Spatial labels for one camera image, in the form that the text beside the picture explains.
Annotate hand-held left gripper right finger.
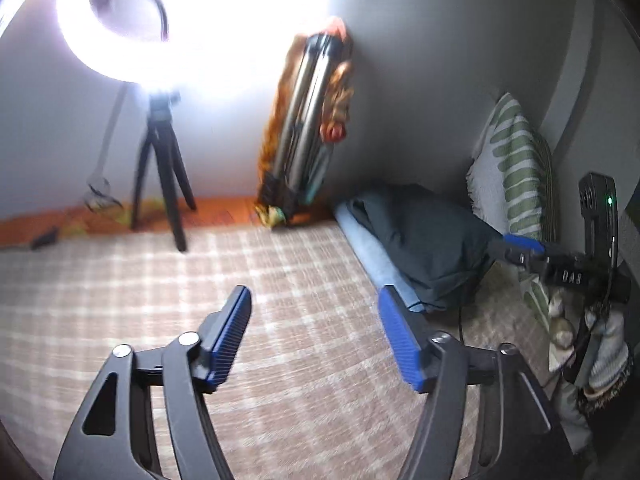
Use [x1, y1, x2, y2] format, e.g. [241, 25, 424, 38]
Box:
[377, 284, 576, 480]

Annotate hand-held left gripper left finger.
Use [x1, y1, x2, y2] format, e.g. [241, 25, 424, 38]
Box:
[52, 285, 253, 480]

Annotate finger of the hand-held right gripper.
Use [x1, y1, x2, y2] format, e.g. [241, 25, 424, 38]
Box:
[502, 233, 547, 256]
[492, 242, 550, 273]

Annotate dark pants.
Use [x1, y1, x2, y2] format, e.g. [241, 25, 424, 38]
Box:
[347, 184, 496, 313]

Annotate person's right forearm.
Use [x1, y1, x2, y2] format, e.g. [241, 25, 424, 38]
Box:
[555, 360, 632, 461]

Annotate person's right hand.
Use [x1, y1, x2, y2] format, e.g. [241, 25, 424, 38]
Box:
[547, 292, 631, 392]

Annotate green striped white pillow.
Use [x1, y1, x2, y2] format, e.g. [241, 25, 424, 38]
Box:
[466, 92, 558, 331]

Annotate light blue folded cloth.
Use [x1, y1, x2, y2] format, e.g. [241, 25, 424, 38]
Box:
[332, 200, 431, 313]

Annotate beige plaid blanket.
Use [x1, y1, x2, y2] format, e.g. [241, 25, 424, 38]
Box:
[0, 222, 566, 480]

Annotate black tripod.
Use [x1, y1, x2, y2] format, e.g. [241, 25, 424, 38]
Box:
[131, 87, 197, 253]

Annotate small black adapter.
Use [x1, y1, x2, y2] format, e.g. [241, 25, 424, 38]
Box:
[30, 227, 61, 251]

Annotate ring light cable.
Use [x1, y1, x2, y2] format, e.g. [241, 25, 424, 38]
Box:
[85, 85, 126, 211]

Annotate folded metal frame orange cloth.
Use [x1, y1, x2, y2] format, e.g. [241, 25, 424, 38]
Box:
[254, 16, 356, 231]

